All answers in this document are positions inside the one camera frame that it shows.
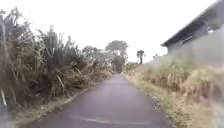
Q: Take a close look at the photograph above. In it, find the large round tree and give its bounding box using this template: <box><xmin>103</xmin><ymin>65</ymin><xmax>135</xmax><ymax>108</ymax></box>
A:
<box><xmin>105</xmin><ymin>39</ymin><xmax>130</xmax><ymax>74</ymax></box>

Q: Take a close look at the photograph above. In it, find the small dark tree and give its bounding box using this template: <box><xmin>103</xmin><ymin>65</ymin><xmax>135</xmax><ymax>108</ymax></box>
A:
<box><xmin>136</xmin><ymin>49</ymin><xmax>146</xmax><ymax>65</ymax></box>

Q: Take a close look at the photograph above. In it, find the grey asphalt path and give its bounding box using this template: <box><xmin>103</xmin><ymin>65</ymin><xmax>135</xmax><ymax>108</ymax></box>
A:
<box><xmin>20</xmin><ymin>73</ymin><xmax>175</xmax><ymax>128</ymax></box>

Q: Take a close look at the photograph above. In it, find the dry grass bank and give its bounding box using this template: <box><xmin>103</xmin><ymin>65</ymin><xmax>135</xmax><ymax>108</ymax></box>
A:
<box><xmin>121</xmin><ymin>54</ymin><xmax>224</xmax><ymax>128</ymax></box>

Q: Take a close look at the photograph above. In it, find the row of tall flax bushes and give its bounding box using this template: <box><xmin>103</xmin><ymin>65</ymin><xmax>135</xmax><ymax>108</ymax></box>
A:
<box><xmin>0</xmin><ymin>7</ymin><xmax>116</xmax><ymax>113</ymax></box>

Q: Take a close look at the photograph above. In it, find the grass verge strip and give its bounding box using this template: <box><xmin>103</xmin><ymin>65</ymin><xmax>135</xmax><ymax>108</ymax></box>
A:
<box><xmin>0</xmin><ymin>77</ymin><xmax>111</xmax><ymax>128</ymax></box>

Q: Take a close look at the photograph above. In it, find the grey fence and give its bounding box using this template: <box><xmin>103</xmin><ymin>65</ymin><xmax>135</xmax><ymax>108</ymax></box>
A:
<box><xmin>146</xmin><ymin>25</ymin><xmax>224</xmax><ymax>68</ymax></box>

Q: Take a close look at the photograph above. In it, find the grey building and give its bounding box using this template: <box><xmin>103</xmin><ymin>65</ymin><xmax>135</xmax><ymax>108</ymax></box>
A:
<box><xmin>160</xmin><ymin>0</ymin><xmax>224</xmax><ymax>54</ymax></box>

